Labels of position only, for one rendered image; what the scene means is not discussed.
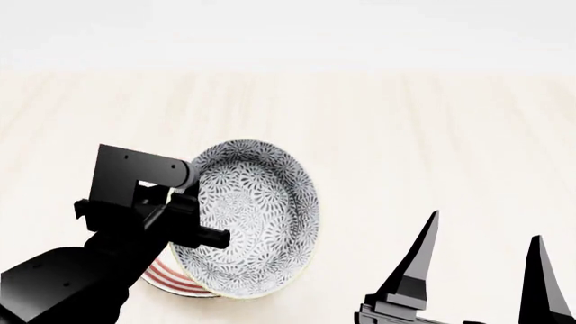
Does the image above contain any red striped white plate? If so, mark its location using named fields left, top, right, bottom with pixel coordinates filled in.
left=140, top=245, right=222, bottom=300

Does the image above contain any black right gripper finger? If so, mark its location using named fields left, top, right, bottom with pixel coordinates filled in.
left=517, top=234, right=576, bottom=324
left=374, top=210, right=440, bottom=311

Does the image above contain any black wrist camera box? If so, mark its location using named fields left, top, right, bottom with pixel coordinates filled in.
left=88, top=143, right=200, bottom=205

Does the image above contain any floral patterned black white bowl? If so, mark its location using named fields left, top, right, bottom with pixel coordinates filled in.
left=169, top=138, right=321, bottom=300

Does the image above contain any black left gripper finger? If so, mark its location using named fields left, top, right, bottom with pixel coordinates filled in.
left=198, top=226, right=232, bottom=251

